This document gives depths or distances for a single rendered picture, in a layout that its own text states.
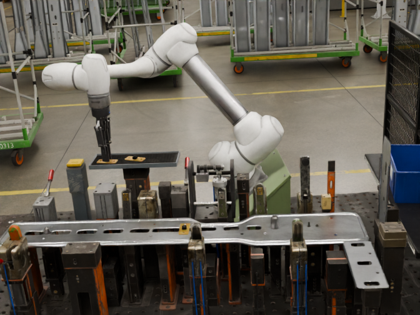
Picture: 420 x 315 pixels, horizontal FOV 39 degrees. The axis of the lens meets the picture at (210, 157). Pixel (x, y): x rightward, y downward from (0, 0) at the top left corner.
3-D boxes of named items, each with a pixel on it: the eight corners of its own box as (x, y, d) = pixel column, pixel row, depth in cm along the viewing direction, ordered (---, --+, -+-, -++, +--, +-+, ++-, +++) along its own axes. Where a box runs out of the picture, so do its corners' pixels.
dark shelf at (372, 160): (415, 259, 193) (416, 251, 192) (364, 159, 277) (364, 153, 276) (484, 257, 192) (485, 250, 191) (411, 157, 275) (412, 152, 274)
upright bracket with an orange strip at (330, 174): (325, 273, 243) (327, 160, 225) (325, 271, 244) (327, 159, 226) (333, 273, 243) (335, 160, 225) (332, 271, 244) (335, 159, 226)
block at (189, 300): (182, 304, 228) (175, 238, 218) (185, 285, 241) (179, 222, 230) (195, 304, 228) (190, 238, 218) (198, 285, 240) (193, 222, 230)
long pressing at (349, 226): (-11, 252, 216) (-11, 249, 216) (12, 224, 237) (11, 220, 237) (370, 244, 207) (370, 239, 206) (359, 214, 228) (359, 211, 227)
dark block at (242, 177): (240, 270, 248) (236, 179, 233) (240, 262, 255) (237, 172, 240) (252, 270, 248) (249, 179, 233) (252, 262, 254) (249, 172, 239)
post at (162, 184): (165, 270, 251) (157, 185, 237) (167, 264, 256) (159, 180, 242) (177, 270, 251) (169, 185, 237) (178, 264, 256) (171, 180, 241)
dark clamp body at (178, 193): (172, 279, 246) (164, 195, 232) (175, 262, 258) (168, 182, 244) (197, 278, 245) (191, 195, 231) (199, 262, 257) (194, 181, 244)
